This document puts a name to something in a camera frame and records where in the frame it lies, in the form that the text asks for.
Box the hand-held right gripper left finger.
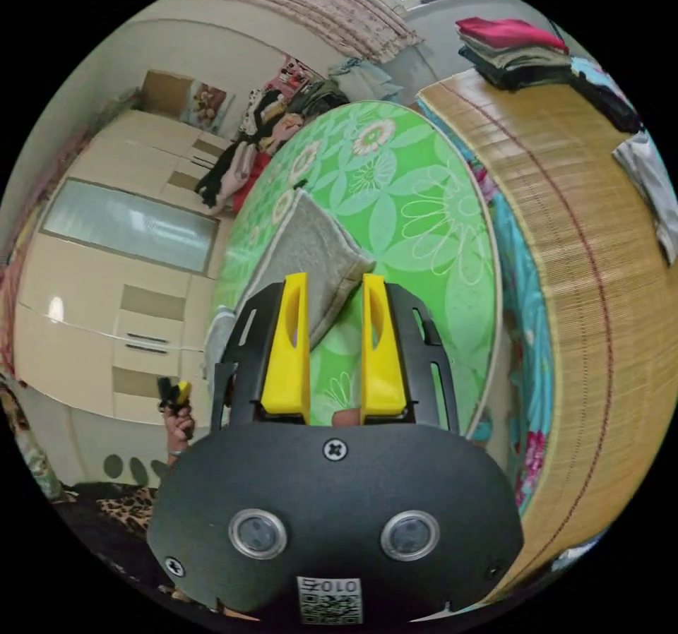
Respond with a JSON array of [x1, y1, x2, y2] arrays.
[[261, 273, 311, 416]]

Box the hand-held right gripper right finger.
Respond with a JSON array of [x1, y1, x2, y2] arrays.
[[361, 273, 409, 417]]

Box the gray sweatpants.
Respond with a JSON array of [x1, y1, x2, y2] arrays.
[[203, 189, 378, 381]]

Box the person's left hand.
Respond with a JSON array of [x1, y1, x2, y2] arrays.
[[164, 406, 197, 456]]

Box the cream cupboard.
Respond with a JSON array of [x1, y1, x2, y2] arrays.
[[9, 108, 237, 429]]

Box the person's body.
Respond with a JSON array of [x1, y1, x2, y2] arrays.
[[52, 479, 176, 601]]

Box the bed with green floral sheet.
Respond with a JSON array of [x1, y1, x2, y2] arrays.
[[209, 100, 504, 436]]

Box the bed with woven mat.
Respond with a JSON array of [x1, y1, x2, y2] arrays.
[[416, 66, 674, 606]]

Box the heap of clothes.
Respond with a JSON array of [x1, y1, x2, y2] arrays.
[[194, 76, 352, 217]]

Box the flower printed box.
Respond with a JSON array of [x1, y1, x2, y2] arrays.
[[179, 80, 237, 136]]

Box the brown carton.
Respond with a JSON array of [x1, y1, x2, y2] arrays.
[[141, 69, 196, 117]]

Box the white and gray garment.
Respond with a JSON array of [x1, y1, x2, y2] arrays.
[[611, 129, 678, 266]]

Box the pile of clothes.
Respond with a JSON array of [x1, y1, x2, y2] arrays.
[[455, 16, 572, 90]]

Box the dark and blue clothes pile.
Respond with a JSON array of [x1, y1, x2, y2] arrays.
[[567, 54, 645, 135]]

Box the pink patterned curtain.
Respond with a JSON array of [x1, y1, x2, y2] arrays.
[[181, 0, 424, 64]]

